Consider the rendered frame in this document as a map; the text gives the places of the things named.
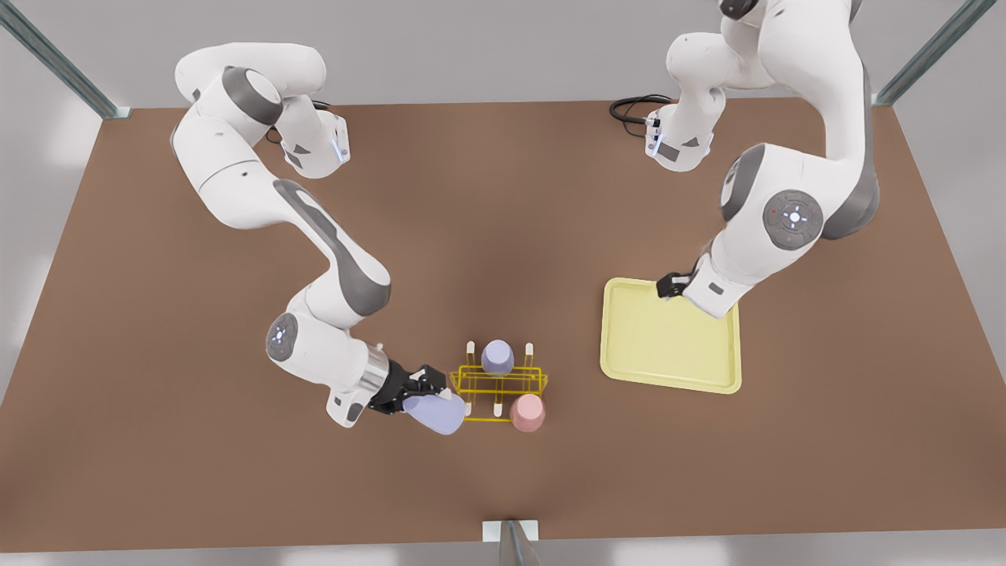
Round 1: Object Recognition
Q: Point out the small lavender cup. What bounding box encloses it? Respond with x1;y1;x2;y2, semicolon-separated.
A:
481;340;516;377

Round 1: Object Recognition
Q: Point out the yellow wire cup rack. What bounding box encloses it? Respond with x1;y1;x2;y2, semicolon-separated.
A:
449;340;549;424

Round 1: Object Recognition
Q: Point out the pink cup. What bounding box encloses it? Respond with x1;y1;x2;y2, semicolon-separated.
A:
509;394;546;433

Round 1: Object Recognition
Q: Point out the pale yellow tray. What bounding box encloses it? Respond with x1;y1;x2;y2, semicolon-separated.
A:
600;277;743;395

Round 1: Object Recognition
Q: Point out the silver frame post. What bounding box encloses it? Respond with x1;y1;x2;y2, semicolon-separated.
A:
0;0;131;120
872;0;999;107
482;519;541;566

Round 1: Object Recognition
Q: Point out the large lavender cup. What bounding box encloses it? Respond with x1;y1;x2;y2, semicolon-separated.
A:
402;391;467;436

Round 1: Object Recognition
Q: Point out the black cable loop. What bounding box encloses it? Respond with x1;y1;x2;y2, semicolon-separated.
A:
609;94;676;139

